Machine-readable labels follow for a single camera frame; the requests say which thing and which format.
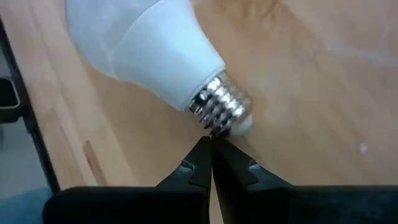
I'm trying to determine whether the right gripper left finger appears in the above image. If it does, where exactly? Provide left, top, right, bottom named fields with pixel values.
left=43, top=136, right=213, bottom=224

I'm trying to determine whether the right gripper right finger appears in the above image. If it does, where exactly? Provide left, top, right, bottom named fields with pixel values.
left=212, top=136, right=398, bottom=224

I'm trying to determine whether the white lightbulb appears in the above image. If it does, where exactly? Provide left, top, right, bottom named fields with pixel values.
left=65, top=0, right=254, bottom=139

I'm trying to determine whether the blue fabric item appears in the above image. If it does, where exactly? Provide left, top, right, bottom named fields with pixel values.
left=0, top=186, right=53, bottom=224

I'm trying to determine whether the black aluminium table frame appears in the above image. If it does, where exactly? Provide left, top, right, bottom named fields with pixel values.
left=0, top=18, right=62, bottom=194

